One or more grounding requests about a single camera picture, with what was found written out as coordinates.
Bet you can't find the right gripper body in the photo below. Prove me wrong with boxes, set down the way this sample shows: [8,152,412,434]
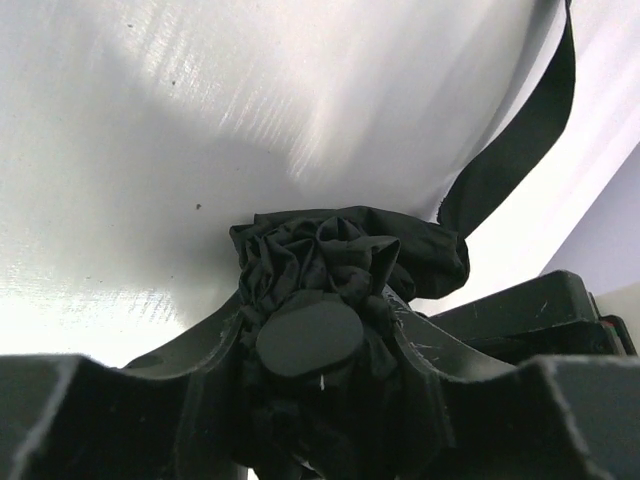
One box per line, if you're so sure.
[428,270,637,358]

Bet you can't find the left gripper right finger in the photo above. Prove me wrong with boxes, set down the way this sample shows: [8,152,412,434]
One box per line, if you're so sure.
[387,294,639,479]

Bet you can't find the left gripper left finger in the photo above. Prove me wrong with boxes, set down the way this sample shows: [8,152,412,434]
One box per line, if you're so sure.
[1,297,247,479]

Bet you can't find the black folding umbrella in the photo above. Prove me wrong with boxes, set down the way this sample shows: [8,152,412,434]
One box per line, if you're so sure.
[230,25,576,479]

